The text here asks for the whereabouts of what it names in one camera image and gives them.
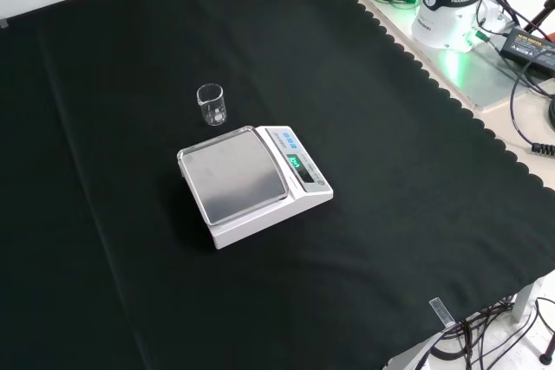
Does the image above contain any black power adapter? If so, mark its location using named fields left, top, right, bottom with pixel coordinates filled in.
left=498, top=26, right=555, bottom=71

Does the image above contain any white electronic balance steel pan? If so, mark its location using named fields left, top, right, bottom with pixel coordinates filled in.
left=176, top=124, right=335, bottom=250

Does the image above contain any black tripod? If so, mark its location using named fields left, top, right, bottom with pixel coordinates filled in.
left=521, top=0, right=555, bottom=34

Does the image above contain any small clear glass beaker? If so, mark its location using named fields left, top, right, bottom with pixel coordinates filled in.
left=196, top=82, right=228, bottom=127

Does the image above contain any black adapter cable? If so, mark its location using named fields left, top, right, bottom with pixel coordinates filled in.
left=508, top=62, right=555, bottom=155

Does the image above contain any black cloth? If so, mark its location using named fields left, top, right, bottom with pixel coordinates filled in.
left=0, top=0, right=555, bottom=370

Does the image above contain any grey table leg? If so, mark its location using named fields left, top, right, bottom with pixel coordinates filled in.
left=511, top=276, right=545, bottom=326

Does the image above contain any grey metal base plate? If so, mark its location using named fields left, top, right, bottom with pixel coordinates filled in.
left=357, top=0, right=555, bottom=113

